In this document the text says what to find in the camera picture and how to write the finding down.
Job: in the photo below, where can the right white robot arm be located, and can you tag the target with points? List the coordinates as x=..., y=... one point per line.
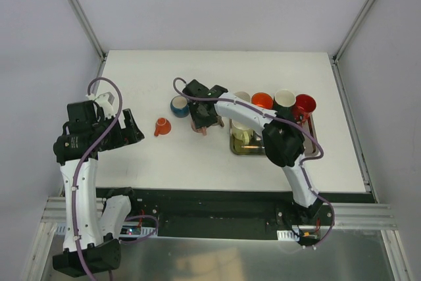
x=282, y=138

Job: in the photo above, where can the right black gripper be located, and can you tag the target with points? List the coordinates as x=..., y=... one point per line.
x=204, y=120

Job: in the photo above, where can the dark green mug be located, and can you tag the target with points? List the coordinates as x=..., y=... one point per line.
x=284, y=101

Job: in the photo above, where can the red mug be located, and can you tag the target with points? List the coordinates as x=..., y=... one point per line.
x=304, y=106

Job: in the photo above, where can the right white cable duct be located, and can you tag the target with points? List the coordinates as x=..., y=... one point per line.
x=295, y=236

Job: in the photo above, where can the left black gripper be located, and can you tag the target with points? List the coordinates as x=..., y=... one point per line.
x=124, y=126

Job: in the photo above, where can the blue ribbed mug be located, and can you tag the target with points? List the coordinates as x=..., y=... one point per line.
x=179, y=106

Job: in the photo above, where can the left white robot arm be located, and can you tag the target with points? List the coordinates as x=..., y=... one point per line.
x=91, y=240

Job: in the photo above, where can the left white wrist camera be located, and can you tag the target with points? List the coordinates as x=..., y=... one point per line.
x=105, y=101

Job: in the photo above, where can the pale yellow-green mug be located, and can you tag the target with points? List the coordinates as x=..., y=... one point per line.
x=241, y=132

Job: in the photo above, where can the left white cable duct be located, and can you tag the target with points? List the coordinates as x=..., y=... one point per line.
x=127, y=231

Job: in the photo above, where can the pink mug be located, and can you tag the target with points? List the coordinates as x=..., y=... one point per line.
x=202, y=131

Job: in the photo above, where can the bright orange mug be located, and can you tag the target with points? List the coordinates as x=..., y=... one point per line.
x=262, y=99

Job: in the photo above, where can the steel baking tray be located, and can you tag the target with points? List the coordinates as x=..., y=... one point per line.
x=255, y=146

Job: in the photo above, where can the small orange cup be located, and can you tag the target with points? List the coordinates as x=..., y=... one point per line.
x=162, y=127

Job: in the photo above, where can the white cable duct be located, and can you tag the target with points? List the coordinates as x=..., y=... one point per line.
x=295, y=236
x=127, y=231

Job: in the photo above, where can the yellow mug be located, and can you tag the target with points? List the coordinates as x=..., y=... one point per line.
x=243, y=96

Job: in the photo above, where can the aluminium frame post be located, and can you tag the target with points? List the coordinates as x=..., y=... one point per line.
x=87, y=28
x=352, y=32

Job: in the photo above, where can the left aluminium frame post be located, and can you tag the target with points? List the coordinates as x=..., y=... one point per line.
x=87, y=28

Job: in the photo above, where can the right aluminium frame post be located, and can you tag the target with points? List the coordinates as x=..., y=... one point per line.
x=352, y=32

